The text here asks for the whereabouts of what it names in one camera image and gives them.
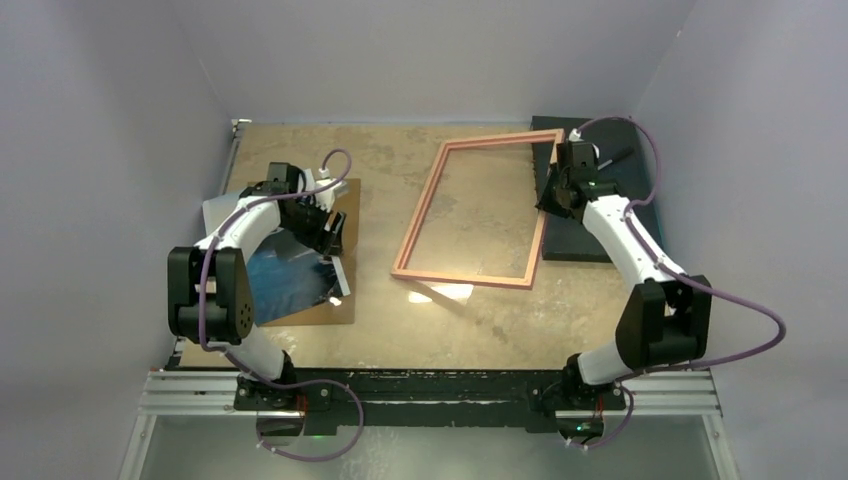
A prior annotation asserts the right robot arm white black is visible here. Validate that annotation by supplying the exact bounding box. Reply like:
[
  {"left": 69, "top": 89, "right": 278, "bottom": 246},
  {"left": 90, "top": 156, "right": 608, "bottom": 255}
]
[{"left": 537, "top": 140, "right": 712, "bottom": 407}]

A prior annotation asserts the pink wooden picture frame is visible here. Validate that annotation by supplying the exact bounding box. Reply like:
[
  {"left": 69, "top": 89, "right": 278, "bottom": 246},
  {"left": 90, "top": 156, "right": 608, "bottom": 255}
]
[{"left": 390, "top": 129, "right": 565, "bottom": 290}]

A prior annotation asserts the small hammer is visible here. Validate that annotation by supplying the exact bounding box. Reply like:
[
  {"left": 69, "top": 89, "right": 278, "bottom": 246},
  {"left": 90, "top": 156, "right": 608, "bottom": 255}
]
[{"left": 596, "top": 146, "right": 635, "bottom": 170}]

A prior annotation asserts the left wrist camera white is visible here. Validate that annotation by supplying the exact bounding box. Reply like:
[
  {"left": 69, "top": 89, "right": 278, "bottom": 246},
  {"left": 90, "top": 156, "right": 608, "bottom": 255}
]
[{"left": 300, "top": 169, "right": 349, "bottom": 211}]

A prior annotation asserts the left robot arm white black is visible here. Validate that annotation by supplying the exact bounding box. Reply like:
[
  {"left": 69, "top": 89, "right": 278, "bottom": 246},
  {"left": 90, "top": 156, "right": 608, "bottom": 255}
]
[{"left": 167, "top": 163, "right": 347, "bottom": 409}]

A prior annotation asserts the aluminium rail frame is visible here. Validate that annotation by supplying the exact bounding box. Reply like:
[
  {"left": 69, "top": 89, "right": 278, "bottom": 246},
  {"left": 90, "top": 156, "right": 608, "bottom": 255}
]
[{"left": 121, "top": 125, "right": 735, "bottom": 479}]

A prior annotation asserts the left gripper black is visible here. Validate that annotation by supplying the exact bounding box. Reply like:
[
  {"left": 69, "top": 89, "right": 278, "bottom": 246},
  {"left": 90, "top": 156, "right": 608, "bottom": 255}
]
[{"left": 282, "top": 195, "right": 345, "bottom": 256}]

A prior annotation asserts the brown cardboard backing board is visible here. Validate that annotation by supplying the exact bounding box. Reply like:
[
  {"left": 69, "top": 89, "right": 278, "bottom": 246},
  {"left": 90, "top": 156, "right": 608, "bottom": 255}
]
[{"left": 248, "top": 177, "right": 362, "bottom": 328}]

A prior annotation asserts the seascape photo print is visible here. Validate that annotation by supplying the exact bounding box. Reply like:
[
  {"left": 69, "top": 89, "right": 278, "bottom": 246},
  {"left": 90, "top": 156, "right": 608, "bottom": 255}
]
[{"left": 201, "top": 192, "right": 352, "bottom": 327}]

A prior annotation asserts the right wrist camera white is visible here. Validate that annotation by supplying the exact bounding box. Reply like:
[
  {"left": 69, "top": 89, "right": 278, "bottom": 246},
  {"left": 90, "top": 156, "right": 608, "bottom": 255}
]
[{"left": 566, "top": 129, "right": 586, "bottom": 143}]

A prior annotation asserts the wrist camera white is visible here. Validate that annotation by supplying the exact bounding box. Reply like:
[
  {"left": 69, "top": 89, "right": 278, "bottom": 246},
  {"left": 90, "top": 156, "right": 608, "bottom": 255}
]
[
  {"left": 566, "top": 129, "right": 586, "bottom": 143},
  {"left": 300, "top": 169, "right": 349, "bottom": 211}
]

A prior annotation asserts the black flat board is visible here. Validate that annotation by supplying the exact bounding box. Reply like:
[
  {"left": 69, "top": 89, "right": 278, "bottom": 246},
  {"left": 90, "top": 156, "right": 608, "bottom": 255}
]
[{"left": 531, "top": 115, "right": 664, "bottom": 263}]

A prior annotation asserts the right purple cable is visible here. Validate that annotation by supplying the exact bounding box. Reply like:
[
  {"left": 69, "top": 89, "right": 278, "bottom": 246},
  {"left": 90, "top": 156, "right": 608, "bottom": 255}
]
[{"left": 569, "top": 116, "right": 788, "bottom": 452}]

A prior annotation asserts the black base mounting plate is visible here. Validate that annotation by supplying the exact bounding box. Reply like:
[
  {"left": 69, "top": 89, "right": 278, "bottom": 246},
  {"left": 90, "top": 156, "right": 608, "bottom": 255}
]
[{"left": 234, "top": 367, "right": 627, "bottom": 435}]

